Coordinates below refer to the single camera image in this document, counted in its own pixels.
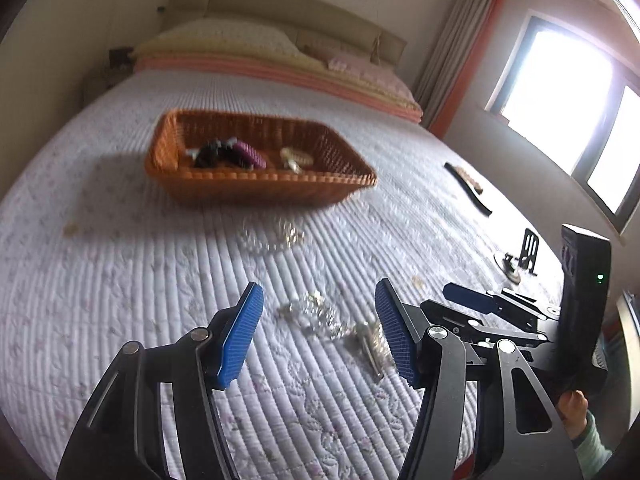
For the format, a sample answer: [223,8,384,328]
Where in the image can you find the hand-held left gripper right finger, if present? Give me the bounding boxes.
[374,278,584,480]

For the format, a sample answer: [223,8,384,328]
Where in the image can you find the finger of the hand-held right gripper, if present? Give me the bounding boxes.
[419,299,546,353]
[443,282,548,322]

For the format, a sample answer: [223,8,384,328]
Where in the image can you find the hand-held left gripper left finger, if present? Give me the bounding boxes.
[56,281,265,480]

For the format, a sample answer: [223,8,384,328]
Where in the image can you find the pearl hair clip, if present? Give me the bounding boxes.
[345,321,393,380]

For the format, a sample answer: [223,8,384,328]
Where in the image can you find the crystal bracelet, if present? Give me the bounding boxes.
[277,291,358,340]

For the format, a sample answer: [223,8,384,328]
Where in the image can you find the orange wicker basket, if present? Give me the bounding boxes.
[144,108,378,207]

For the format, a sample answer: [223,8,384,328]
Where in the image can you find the person's right forearm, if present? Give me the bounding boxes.
[571,409,614,475]

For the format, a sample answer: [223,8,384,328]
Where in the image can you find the person's right hand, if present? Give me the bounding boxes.
[556,389,589,442]

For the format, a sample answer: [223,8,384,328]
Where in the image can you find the black phone stand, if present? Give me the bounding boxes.
[492,227,542,281]

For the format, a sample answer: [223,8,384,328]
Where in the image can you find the white quilted bedspread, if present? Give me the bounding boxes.
[0,67,571,480]

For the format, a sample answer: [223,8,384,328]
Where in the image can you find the purple hair claw clip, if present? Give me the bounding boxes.
[231,141,267,170]

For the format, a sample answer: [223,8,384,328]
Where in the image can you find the black hair claw clip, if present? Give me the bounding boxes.
[186,138,241,169]

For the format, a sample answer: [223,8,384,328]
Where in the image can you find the cream hair clip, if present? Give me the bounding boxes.
[279,146,315,175]

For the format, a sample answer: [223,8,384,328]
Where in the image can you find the dark framed window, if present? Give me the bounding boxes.
[484,10,640,235]

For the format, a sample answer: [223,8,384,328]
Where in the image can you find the beige and orange curtain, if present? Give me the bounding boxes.
[412,0,510,139]

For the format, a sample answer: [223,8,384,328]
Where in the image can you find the pink pillow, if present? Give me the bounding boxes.
[326,49,403,83]

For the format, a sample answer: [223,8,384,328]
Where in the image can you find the folded pink and yellow blanket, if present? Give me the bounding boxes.
[134,52,425,122]

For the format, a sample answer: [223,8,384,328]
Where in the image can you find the cream yellow pillow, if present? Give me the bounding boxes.
[131,16,328,72]

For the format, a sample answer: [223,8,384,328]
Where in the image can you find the beige padded headboard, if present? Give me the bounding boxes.
[159,0,407,67]

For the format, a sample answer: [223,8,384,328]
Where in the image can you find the clear bead necklace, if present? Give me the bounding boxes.
[236,215,307,256]

